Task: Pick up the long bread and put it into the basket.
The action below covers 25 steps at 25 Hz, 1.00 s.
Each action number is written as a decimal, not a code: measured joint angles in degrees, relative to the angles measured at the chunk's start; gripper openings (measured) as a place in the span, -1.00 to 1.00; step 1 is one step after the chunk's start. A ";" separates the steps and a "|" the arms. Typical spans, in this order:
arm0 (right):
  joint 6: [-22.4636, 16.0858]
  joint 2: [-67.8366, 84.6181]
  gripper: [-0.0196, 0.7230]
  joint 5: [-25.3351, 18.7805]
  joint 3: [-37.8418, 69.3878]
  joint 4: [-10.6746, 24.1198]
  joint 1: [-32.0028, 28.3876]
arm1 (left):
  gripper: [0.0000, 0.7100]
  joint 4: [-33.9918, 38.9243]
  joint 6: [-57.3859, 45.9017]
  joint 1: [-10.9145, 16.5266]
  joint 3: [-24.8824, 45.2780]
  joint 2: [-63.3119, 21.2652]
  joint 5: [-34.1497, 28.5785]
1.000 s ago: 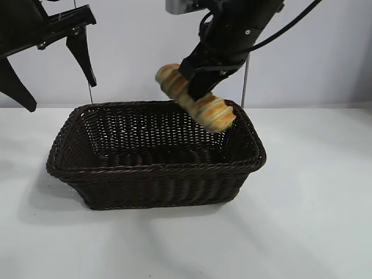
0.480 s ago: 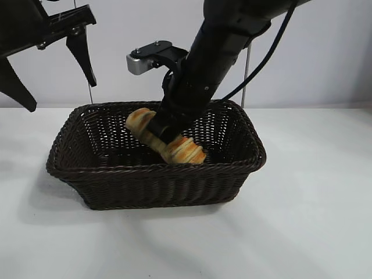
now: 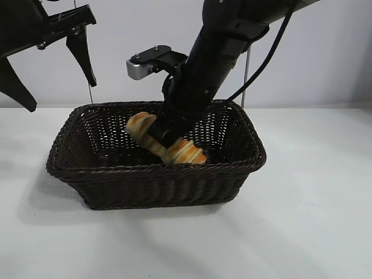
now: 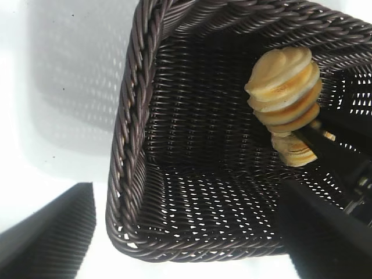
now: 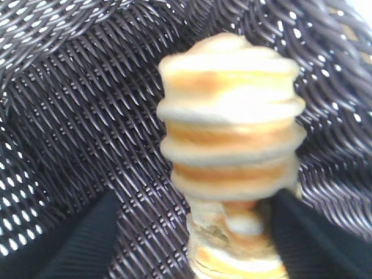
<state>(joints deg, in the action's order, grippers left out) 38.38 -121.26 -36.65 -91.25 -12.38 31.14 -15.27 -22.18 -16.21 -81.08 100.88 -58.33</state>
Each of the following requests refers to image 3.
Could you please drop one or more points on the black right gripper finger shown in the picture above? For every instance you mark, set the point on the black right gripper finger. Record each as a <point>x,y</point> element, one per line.
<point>164,135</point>

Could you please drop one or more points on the dark brown wicker basket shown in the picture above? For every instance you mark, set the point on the dark brown wicker basket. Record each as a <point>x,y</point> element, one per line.
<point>157,189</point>

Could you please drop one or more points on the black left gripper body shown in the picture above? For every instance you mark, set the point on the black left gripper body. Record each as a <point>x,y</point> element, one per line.
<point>20,26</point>

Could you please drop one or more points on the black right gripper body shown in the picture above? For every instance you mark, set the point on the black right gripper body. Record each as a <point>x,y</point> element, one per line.
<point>189,96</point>

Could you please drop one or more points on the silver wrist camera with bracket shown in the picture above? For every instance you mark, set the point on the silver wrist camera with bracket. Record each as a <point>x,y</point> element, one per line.
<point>139,69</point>

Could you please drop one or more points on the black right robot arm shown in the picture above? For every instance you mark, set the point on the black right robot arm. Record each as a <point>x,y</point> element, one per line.
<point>221,43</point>

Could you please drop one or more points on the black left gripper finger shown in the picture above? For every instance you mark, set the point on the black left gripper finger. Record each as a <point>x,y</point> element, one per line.
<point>16,84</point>
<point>81,49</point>

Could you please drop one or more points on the long striped bread loaf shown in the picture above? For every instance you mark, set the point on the long striped bread loaf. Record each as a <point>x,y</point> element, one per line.
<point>186,154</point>

